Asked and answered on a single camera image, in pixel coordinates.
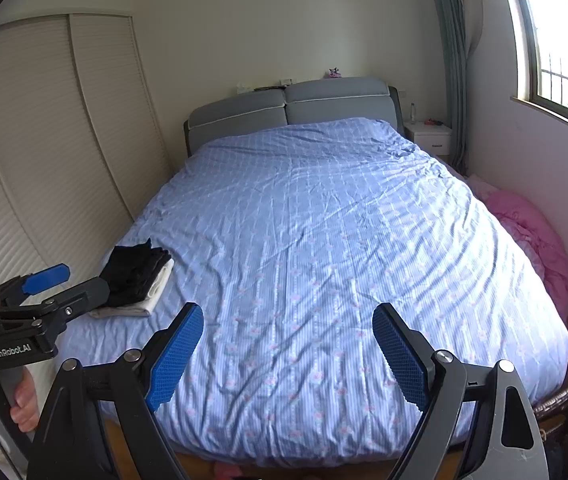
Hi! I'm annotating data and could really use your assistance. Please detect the grey padded headboard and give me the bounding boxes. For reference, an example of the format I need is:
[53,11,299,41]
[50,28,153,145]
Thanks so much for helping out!
[184,76,405,157]

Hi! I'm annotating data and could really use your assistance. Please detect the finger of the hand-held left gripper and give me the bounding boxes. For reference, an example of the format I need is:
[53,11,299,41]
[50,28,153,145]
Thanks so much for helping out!
[0,263,71,316]
[0,276,111,333]

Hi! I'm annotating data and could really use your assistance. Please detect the person's left hand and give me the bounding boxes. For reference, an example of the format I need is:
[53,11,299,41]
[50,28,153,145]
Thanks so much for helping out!
[0,375,40,441]

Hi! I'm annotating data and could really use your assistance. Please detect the bed with blue striped cover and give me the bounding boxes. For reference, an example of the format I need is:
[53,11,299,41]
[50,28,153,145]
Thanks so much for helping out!
[56,117,568,463]

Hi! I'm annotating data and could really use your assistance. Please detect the folded black clothes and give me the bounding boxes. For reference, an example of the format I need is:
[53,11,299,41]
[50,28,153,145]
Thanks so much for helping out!
[100,260,172,308]

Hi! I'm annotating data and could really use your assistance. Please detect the pink blanket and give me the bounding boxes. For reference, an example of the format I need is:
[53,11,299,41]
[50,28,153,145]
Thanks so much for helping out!
[466,175,568,343]

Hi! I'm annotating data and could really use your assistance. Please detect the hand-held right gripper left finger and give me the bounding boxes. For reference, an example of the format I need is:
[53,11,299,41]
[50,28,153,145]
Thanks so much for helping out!
[26,302,205,480]

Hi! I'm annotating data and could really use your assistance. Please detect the white louvered wardrobe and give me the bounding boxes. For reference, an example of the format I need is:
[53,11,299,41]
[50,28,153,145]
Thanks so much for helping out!
[0,12,175,301]

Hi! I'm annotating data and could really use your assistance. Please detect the folded white garment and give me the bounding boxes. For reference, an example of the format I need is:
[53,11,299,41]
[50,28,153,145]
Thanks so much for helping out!
[89,260,175,318]

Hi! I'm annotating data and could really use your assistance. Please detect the white nightstand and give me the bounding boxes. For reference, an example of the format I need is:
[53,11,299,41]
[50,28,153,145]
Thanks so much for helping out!
[404,122,453,157]

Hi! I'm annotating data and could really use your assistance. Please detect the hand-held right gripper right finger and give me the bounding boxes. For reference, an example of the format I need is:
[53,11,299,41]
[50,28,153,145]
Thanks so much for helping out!
[371,302,549,480]

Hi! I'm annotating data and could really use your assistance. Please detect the grey-green curtain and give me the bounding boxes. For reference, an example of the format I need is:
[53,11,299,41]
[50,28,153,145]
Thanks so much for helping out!
[424,0,469,173]

